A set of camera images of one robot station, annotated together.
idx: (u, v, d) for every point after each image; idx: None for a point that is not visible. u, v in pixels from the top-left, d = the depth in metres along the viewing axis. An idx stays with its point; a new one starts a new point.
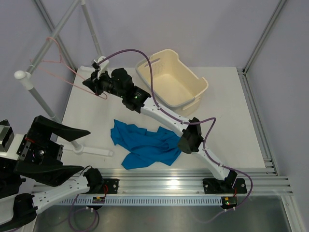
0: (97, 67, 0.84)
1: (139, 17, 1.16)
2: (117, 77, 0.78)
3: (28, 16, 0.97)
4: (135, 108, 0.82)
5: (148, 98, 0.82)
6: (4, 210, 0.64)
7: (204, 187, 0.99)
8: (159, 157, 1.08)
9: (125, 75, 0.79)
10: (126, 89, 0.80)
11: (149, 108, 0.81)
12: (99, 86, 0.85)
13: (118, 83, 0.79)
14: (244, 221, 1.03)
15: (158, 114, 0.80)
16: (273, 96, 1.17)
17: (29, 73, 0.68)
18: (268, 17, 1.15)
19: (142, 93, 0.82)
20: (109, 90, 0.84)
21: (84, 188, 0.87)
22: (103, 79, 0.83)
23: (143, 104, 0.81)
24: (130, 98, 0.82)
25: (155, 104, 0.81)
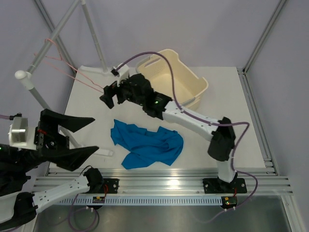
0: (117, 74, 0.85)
1: (139, 17, 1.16)
2: (134, 83, 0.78)
3: (28, 16, 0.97)
4: (157, 113, 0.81)
5: (170, 102, 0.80)
6: (5, 208, 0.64)
7: (204, 187, 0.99)
8: (159, 157, 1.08)
9: (142, 80, 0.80)
10: (146, 94, 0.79)
11: (172, 112, 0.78)
12: (119, 94, 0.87)
13: (136, 88, 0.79)
14: (244, 221, 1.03)
15: (183, 118, 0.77)
16: (273, 96, 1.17)
17: (29, 72, 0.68)
18: (268, 16, 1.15)
19: (162, 97, 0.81)
20: (129, 97, 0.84)
21: (84, 187, 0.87)
22: (122, 86, 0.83)
23: (165, 108, 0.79)
24: (151, 105, 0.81)
25: (178, 108, 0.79)
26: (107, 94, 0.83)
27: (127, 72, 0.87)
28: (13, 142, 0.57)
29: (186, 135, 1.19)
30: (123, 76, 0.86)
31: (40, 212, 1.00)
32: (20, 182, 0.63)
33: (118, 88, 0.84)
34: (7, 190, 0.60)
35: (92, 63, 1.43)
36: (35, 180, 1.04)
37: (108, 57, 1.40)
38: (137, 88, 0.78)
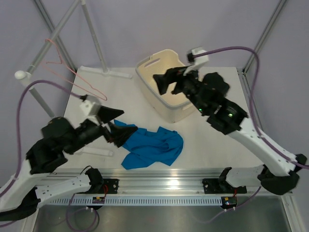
0: (191, 60, 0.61)
1: (138, 17, 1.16)
2: (212, 85, 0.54)
3: (28, 16, 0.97)
4: (225, 127, 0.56)
5: (245, 119, 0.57)
6: (19, 195, 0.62)
7: (204, 187, 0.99)
8: (159, 157, 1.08)
9: (221, 82, 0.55)
10: (218, 99, 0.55)
11: (247, 135, 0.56)
12: (179, 84, 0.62)
13: (209, 91, 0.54)
14: (244, 221, 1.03)
15: (260, 146, 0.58)
16: (273, 96, 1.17)
17: (29, 72, 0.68)
18: (268, 16, 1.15)
19: (238, 109, 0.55)
20: (189, 94, 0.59)
21: (86, 185, 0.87)
22: (189, 78, 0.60)
23: (240, 126, 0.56)
24: (220, 114, 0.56)
25: (256, 131, 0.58)
26: (166, 79, 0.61)
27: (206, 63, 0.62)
28: (88, 113, 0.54)
29: (186, 135, 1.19)
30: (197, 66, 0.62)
31: (40, 212, 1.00)
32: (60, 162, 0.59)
33: (182, 78, 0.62)
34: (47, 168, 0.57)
35: (92, 63, 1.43)
36: None
37: (108, 58, 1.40)
38: (213, 92, 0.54)
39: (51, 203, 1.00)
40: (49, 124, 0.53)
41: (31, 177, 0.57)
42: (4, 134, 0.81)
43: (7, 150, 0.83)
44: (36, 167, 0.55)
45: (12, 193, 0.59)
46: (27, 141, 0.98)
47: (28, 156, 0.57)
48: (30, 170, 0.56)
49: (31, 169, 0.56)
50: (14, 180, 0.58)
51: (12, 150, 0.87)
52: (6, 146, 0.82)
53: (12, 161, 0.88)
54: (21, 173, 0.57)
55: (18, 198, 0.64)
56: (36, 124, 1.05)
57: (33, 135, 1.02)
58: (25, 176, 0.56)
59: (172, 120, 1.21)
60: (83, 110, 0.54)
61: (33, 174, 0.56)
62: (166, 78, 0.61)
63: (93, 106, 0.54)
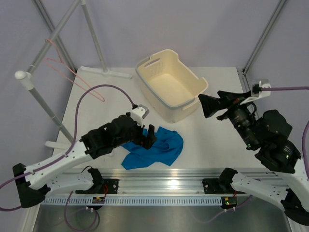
0: (254, 92, 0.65)
1: (138, 17, 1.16)
2: (274, 128, 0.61)
3: (28, 16, 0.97)
4: (279, 167, 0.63)
5: (298, 161, 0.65)
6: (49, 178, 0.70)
7: (204, 187, 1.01)
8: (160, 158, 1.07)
9: (284, 124, 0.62)
10: (276, 141, 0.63)
11: (298, 178, 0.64)
12: (231, 113, 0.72)
13: (269, 133, 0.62)
14: (244, 221, 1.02)
15: (306, 187, 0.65)
16: (273, 96, 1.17)
17: (29, 73, 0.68)
18: (268, 17, 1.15)
19: (292, 151, 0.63)
20: (240, 125, 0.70)
21: (89, 183, 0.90)
22: (242, 110, 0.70)
23: (293, 169, 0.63)
24: (276, 153, 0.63)
25: (305, 174, 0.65)
26: (222, 106, 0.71)
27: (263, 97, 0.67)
28: (140, 116, 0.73)
29: (186, 135, 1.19)
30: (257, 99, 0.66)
31: (40, 212, 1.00)
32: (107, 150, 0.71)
33: (237, 107, 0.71)
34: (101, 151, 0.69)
35: (92, 63, 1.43)
36: None
37: (108, 58, 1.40)
38: (274, 134, 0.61)
39: (49, 203, 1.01)
40: (119, 118, 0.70)
41: (82, 156, 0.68)
42: (4, 134, 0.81)
43: (6, 150, 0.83)
44: (92, 148, 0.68)
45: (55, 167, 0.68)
46: (28, 141, 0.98)
47: (84, 139, 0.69)
48: (86, 150, 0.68)
49: (86, 149, 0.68)
50: (63, 156, 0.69)
51: (12, 150, 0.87)
52: (5, 146, 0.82)
53: (13, 162, 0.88)
54: (72, 151, 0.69)
55: (47, 179, 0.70)
56: (36, 124, 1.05)
57: (33, 135, 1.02)
58: (76, 154, 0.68)
59: (172, 120, 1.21)
60: (137, 113, 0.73)
61: (85, 155, 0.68)
62: (221, 103, 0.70)
63: (146, 111, 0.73)
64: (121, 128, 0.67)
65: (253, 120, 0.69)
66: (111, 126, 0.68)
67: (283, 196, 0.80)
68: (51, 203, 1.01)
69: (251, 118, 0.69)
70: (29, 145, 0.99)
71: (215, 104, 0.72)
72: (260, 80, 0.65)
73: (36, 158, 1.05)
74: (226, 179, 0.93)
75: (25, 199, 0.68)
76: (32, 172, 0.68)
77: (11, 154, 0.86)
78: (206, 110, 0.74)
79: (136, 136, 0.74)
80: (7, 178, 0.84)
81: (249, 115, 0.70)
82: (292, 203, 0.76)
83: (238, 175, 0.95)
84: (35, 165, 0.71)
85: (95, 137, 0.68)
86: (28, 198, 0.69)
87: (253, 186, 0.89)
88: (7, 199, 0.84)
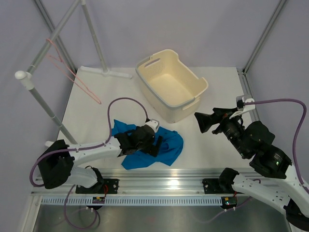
0: (239, 107, 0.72)
1: (138, 17, 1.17)
2: (258, 137, 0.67)
3: (28, 16, 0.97)
4: (271, 174, 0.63)
5: (290, 167, 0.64)
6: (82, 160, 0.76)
7: (204, 187, 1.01)
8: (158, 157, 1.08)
9: (266, 134, 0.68)
10: (263, 148, 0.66)
11: (291, 183, 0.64)
12: (223, 126, 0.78)
13: (254, 141, 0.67)
14: (244, 221, 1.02)
15: (301, 193, 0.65)
16: (274, 96, 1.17)
17: (29, 73, 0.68)
18: (268, 17, 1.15)
19: (282, 157, 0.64)
20: (231, 137, 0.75)
21: (94, 180, 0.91)
22: (232, 123, 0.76)
23: (285, 175, 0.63)
24: (266, 161, 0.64)
25: (299, 180, 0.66)
26: (213, 119, 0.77)
27: (249, 110, 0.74)
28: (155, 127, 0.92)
29: (186, 135, 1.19)
30: (244, 112, 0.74)
31: (40, 212, 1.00)
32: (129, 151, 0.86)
33: (227, 120, 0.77)
34: (125, 150, 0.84)
35: (92, 63, 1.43)
36: (35, 180, 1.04)
37: (108, 58, 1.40)
38: (259, 142, 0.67)
39: (49, 203, 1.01)
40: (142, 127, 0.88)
41: (116, 149, 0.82)
42: (4, 134, 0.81)
43: (7, 150, 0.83)
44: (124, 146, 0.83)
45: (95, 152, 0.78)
46: (28, 141, 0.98)
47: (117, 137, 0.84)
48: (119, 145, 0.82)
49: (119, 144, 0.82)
50: (103, 145, 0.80)
51: (12, 150, 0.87)
52: (5, 146, 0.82)
53: (14, 162, 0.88)
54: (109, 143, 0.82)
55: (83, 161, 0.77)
56: (36, 124, 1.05)
57: (33, 135, 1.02)
58: (113, 145, 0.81)
59: (172, 120, 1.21)
60: (152, 124, 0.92)
61: (119, 148, 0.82)
62: (212, 118, 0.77)
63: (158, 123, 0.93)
64: (147, 134, 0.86)
65: (242, 131, 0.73)
66: (138, 131, 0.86)
67: (286, 202, 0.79)
68: (51, 202, 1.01)
69: (241, 129, 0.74)
70: (30, 145, 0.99)
71: (207, 120, 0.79)
72: (243, 97, 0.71)
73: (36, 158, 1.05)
74: (227, 179, 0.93)
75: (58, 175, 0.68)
76: (77, 150, 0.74)
77: (11, 154, 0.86)
78: (202, 126, 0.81)
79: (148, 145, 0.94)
80: (7, 178, 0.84)
81: (239, 127, 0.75)
82: (294, 210, 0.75)
83: (240, 176, 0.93)
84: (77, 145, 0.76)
85: (124, 140, 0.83)
86: (56, 176, 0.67)
87: (256, 189, 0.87)
88: (7, 199, 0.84)
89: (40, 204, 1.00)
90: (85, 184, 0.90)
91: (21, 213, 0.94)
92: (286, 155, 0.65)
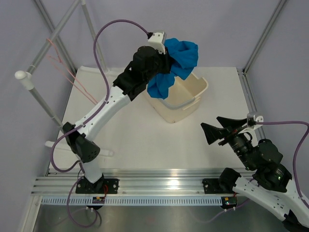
0: (249, 124, 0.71)
1: (139, 17, 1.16)
2: (268, 157, 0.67)
3: (28, 16, 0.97)
4: (273, 187, 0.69)
5: (290, 181, 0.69)
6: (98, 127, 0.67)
7: (204, 187, 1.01)
8: (181, 75, 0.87)
9: (275, 153, 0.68)
10: (271, 166, 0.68)
11: (291, 196, 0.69)
12: (230, 140, 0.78)
13: (263, 160, 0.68)
14: (245, 221, 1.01)
15: (301, 206, 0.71)
16: (275, 95, 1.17)
17: (30, 72, 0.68)
18: (268, 17, 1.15)
19: (284, 172, 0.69)
20: (238, 151, 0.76)
21: (99, 175, 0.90)
22: (240, 137, 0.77)
23: (286, 188, 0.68)
24: (269, 175, 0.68)
25: (298, 192, 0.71)
26: (221, 133, 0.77)
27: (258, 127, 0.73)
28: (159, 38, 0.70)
29: (186, 135, 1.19)
30: (252, 130, 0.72)
31: (40, 212, 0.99)
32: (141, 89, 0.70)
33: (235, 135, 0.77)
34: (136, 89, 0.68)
35: (92, 63, 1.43)
36: (35, 180, 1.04)
37: (108, 58, 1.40)
38: (268, 162, 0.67)
39: (49, 203, 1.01)
40: (139, 50, 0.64)
41: (122, 98, 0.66)
42: (4, 134, 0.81)
43: (7, 149, 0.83)
44: (130, 88, 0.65)
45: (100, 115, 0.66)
46: (28, 141, 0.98)
47: (117, 82, 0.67)
48: (123, 92, 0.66)
49: (123, 91, 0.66)
50: (105, 103, 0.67)
51: (12, 150, 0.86)
52: (5, 146, 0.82)
53: (14, 161, 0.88)
54: (110, 96, 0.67)
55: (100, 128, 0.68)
56: (36, 124, 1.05)
57: (33, 135, 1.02)
58: (115, 97, 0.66)
59: (172, 120, 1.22)
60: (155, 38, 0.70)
61: (124, 96, 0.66)
62: (222, 133, 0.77)
63: (163, 36, 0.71)
64: (145, 60, 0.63)
65: (250, 146, 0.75)
66: (136, 62, 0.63)
67: (287, 210, 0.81)
68: (51, 202, 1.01)
69: (248, 144, 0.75)
70: (30, 144, 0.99)
71: (216, 133, 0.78)
72: (253, 115, 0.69)
73: (36, 158, 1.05)
74: (227, 179, 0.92)
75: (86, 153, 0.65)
76: (83, 125, 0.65)
77: (11, 154, 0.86)
78: (209, 138, 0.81)
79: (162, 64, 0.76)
80: (7, 177, 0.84)
81: (247, 142, 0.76)
82: (293, 218, 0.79)
83: (241, 179, 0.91)
84: (82, 119, 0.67)
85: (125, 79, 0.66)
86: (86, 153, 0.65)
87: (259, 195, 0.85)
88: (6, 199, 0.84)
89: (39, 204, 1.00)
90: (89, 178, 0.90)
91: (20, 213, 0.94)
92: (286, 170, 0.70)
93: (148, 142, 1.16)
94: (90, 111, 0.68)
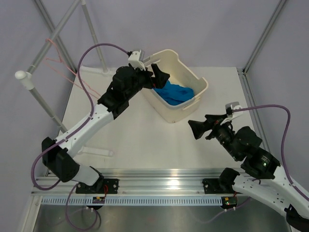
0: (229, 113, 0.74)
1: (139, 18, 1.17)
2: (246, 140, 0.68)
3: (29, 16, 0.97)
4: (260, 175, 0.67)
5: (278, 168, 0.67)
6: (79, 146, 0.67)
7: (204, 187, 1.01)
8: (187, 97, 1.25)
9: (255, 137, 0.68)
10: (252, 152, 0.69)
11: (280, 183, 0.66)
12: (215, 132, 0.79)
13: (243, 145, 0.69)
14: (245, 221, 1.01)
15: (291, 193, 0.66)
16: (274, 96, 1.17)
17: (30, 72, 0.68)
18: (268, 17, 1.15)
19: (271, 159, 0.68)
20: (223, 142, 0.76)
21: (96, 176, 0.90)
22: (223, 128, 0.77)
23: (273, 175, 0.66)
24: (256, 163, 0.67)
25: (287, 179, 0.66)
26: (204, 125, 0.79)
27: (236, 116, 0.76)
28: (137, 56, 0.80)
29: (186, 135, 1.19)
30: (233, 119, 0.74)
31: (40, 212, 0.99)
32: (124, 106, 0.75)
33: (218, 126, 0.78)
34: (120, 108, 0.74)
35: (92, 64, 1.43)
36: (35, 180, 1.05)
37: (108, 58, 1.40)
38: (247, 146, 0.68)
39: (49, 203, 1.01)
40: (118, 72, 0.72)
41: (106, 114, 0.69)
42: (4, 133, 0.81)
43: (7, 149, 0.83)
44: (113, 107, 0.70)
45: (84, 132, 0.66)
46: (28, 141, 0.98)
47: (101, 101, 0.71)
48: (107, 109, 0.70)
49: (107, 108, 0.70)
50: (89, 119, 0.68)
51: (12, 149, 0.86)
52: (6, 145, 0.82)
53: (14, 161, 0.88)
54: (95, 113, 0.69)
55: (82, 143, 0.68)
56: (36, 124, 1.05)
57: (33, 135, 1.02)
58: (100, 113, 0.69)
59: (172, 120, 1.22)
60: (134, 56, 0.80)
61: (109, 112, 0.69)
62: (204, 125, 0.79)
63: (140, 52, 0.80)
64: (124, 80, 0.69)
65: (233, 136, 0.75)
66: (116, 83, 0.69)
67: (287, 205, 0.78)
68: (52, 202, 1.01)
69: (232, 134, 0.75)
70: (29, 144, 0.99)
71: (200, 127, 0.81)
72: (231, 103, 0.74)
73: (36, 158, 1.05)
74: (227, 179, 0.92)
75: (65, 171, 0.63)
76: (65, 140, 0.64)
77: (11, 154, 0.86)
78: (196, 133, 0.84)
79: (145, 81, 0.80)
80: (7, 177, 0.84)
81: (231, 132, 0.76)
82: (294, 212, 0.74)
83: (241, 176, 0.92)
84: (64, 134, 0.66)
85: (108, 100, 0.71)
86: (66, 171, 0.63)
87: (257, 190, 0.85)
88: (7, 198, 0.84)
89: (40, 204, 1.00)
90: (87, 181, 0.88)
91: (21, 213, 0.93)
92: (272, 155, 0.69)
93: (148, 142, 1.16)
94: (72, 127, 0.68)
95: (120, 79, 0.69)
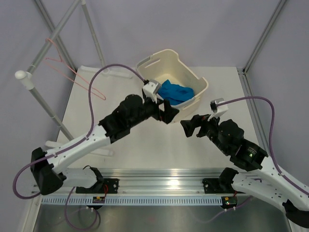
0: (213, 109, 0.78)
1: (139, 18, 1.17)
2: (228, 132, 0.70)
3: (28, 15, 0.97)
4: (248, 166, 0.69)
5: (266, 158, 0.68)
6: (65, 165, 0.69)
7: (204, 187, 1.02)
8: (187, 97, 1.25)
9: (236, 128, 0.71)
10: (236, 142, 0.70)
11: (268, 173, 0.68)
12: (203, 128, 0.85)
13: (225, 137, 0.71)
14: (245, 221, 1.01)
15: (280, 182, 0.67)
16: (274, 96, 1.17)
17: (30, 72, 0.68)
18: (268, 17, 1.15)
19: (258, 150, 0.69)
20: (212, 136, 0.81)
21: (93, 179, 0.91)
22: (210, 123, 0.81)
23: (261, 165, 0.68)
24: (242, 154, 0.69)
25: (276, 169, 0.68)
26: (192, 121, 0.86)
27: (223, 112, 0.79)
28: (152, 89, 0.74)
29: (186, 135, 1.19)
30: (217, 114, 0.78)
31: (40, 212, 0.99)
32: (124, 133, 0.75)
33: (206, 122, 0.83)
34: (119, 134, 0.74)
35: (92, 63, 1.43)
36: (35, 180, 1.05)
37: (108, 58, 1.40)
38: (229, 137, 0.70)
39: (49, 203, 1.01)
40: (127, 99, 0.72)
41: (103, 138, 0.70)
42: (4, 133, 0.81)
43: (7, 149, 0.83)
44: (111, 132, 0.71)
45: (74, 152, 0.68)
46: (28, 140, 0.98)
47: (102, 123, 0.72)
48: (105, 133, 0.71)
49: (106, 132, 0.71)
50: (84, 139, 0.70)
51: (12, 149, 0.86)
52: (6, 145, 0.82)
53: (14, 161, 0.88)
54: (92, 135, 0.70)
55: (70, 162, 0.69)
56: (36, 124, 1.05)
57: (33, 135, 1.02)
58: (96, 136, 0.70)
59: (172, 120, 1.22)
60: (149, 88, 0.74)
61: (106, 137, 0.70)
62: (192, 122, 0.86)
63: (157, 86, 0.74)
64: (129, 109, 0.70)
65: None
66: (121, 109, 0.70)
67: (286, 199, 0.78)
68: (52, 202, 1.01)
69: None
70: (29, 144, 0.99)
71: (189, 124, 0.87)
72: (215, 100, 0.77)
73: None
74: (226, 178, 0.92)
75: (46, 186, 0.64)
76: (54, 155, 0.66)
77: (11, 154, 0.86)
78: (187, 131, 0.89)
79: (153, 110, 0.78)
80: (7, 177, 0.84)
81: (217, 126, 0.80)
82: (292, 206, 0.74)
83: (239, 175, 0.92)
84: (57, 148, 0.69)
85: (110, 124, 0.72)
86: (46, 187, 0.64)
87: (254, 186, 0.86)
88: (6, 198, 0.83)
89: (40, 203, 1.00)
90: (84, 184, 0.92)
91: (21, 213, 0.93)
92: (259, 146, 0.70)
93: (148, 142, 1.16)
94: (66, 144, 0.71)
95: (126, 108, 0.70)
